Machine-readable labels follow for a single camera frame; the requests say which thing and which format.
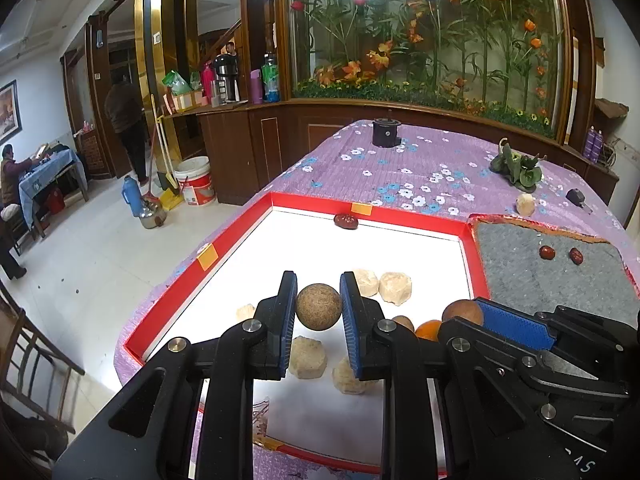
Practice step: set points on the glass flower display case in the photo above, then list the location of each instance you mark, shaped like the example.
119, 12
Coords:
400, 35

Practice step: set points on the green plant ornament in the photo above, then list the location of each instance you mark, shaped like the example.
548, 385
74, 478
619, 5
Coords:
517, 172

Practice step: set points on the blue thermos flask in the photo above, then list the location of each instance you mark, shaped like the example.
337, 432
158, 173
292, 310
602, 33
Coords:
131, 196

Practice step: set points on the steel thermos jug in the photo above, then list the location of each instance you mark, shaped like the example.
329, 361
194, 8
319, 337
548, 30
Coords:
225, 77

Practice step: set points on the black key fob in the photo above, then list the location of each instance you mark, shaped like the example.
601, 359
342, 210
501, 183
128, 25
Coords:
577, 196

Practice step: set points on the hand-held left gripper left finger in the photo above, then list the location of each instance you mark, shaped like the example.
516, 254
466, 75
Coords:
286, 330

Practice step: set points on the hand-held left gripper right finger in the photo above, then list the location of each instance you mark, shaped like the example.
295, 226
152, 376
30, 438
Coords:
350, 330

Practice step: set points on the framed wall picture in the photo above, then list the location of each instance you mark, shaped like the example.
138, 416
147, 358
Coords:
9, 112

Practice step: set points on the green plastic bag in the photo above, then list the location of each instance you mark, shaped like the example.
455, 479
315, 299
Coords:
175, 82

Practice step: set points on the grey felt mat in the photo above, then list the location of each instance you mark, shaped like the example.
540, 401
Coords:
525, 280

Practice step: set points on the purple spray can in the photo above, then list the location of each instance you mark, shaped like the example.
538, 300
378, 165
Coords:
599, 144
590, 142

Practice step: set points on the pink bottle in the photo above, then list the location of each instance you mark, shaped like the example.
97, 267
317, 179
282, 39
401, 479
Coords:
206, 80

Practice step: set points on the purple bottle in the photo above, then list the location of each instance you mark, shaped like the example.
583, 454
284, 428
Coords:
256, 86

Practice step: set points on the black cylinder holder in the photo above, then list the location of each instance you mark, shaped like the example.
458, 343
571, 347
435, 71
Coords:
385, 132

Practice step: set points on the red gift box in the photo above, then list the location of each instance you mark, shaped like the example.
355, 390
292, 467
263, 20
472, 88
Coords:
300, 203

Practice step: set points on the white plastic bucket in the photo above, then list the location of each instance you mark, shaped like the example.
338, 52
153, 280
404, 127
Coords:
195, 181

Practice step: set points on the red bucket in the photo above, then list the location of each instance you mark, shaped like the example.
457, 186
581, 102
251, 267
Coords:
55, 201

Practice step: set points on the green bottle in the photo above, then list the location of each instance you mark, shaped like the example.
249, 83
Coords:
270, 77

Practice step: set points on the brown wood ornament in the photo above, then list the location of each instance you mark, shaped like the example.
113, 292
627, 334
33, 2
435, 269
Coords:
611, 108

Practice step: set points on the orange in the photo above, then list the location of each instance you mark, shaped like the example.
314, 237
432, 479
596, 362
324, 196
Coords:
429, 331

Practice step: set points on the red date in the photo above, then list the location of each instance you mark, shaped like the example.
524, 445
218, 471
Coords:
576, 256
345, 221
546, 253

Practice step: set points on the table with blue cloth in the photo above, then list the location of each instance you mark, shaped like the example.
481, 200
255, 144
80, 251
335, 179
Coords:
47, 175

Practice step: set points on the metal kettle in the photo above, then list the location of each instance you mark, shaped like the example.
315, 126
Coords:
151, 216

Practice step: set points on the yellow broom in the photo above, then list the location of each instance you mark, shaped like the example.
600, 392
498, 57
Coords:
171, 192

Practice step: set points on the purple floral tablecloth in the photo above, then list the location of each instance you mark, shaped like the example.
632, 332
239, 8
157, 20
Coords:
440, 160

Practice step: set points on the wooden chair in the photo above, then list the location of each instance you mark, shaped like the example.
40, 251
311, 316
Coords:
30, 340

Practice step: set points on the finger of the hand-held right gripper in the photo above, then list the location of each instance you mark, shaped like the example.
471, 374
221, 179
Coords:
515, 327
492, 340

